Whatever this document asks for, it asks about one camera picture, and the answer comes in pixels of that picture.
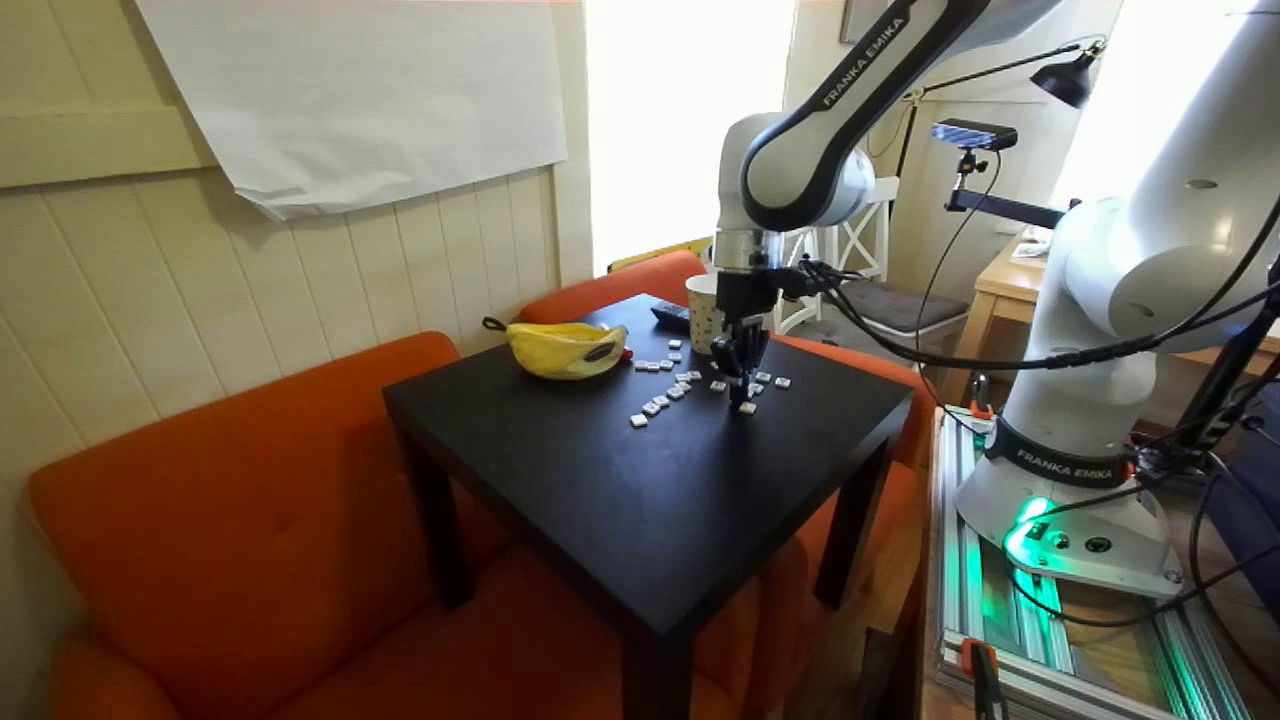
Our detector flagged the black desk lamp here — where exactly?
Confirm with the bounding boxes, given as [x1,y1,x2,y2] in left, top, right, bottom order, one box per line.
[918,38,1112,112]

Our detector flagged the yellow banana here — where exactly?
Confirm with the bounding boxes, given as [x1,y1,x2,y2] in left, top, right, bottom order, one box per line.
[479,314,631,385]

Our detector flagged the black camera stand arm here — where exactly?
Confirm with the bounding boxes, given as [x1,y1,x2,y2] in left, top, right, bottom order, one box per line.
[939,149,1073,232]

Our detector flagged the orange clamp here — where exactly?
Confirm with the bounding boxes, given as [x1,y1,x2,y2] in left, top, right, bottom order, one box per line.
[956,636,1012,720]

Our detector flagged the light wooden table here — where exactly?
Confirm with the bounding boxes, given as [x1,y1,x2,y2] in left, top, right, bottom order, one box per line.
[953,236,1280,405]

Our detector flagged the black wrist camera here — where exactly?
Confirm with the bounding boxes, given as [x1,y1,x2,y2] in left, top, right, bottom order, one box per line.
[770,262,836,308]

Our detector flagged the black square side table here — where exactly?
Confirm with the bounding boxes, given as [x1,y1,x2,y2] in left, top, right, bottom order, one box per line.
[379,294,919,720]

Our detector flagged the yellow window sill strip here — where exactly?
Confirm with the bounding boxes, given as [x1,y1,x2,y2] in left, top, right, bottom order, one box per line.
[610,232,716,278]

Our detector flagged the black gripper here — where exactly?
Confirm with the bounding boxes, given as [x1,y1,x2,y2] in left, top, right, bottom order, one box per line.
[714,263,780,385]

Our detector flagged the black base cables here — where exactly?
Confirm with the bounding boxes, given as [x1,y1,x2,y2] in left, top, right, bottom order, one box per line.
[1012,454,1280,697]

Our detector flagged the gray seat cushion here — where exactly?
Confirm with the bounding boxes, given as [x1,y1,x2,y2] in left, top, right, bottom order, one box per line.
[834,278,978,336]

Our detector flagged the orange sofa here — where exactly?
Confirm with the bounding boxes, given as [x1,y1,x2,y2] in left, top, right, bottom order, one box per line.
[26,249,937,720]

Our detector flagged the black camera on stand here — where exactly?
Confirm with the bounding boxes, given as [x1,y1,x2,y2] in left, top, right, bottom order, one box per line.
[927,117,1026,156]

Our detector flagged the aluminium robot base platform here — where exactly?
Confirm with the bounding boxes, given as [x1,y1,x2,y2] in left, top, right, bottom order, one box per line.
[925,397,1280,720]

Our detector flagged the white paper wall sheet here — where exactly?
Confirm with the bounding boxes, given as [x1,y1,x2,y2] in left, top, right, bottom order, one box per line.
[134,0,572,225]

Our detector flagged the white wooden chair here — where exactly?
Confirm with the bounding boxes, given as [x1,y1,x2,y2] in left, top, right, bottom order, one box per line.
[773,174,906,336]

